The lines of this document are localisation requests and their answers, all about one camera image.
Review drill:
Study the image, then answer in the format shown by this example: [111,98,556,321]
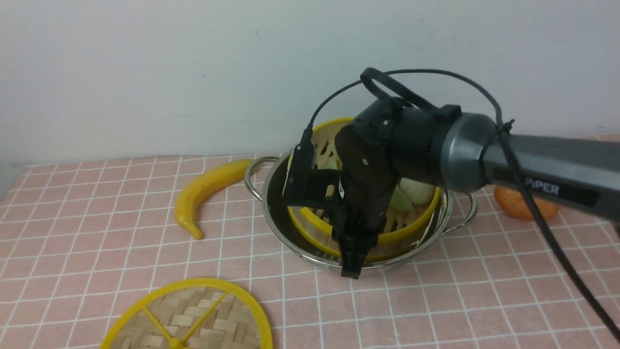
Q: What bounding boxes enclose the yellow plastic banana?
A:
[174,159,253,240]

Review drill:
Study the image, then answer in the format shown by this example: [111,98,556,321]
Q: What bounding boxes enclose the yellow woven steamer lid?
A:
[100,278,274,349]

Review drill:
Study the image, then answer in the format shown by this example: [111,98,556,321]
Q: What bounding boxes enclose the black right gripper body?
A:
[335,99,401,243]

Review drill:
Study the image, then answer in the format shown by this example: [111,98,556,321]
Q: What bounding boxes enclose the stainless steel pot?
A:
[244,153,478,274]

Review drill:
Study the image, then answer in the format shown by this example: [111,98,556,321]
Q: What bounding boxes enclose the yellow bamboo steamer basket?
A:
[288,118,441,262]

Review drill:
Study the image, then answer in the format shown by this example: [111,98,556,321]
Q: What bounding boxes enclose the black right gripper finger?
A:
[340,234,358,278]
[353,236,378,280]

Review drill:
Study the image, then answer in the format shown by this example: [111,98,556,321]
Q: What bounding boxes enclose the pink checkered tablecloth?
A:
[0,156,619,349]

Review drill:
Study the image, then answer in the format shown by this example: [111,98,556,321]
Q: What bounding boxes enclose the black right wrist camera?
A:
[282,139,343,212]

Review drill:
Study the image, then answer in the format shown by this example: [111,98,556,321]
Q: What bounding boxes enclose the white green toy dumplings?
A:
[321,156,436,214]

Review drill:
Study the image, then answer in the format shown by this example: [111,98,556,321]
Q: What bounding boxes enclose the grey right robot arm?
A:
[335,99,620,280]

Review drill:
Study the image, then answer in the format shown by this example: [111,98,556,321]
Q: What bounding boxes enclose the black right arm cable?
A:
[301,68,620,343]

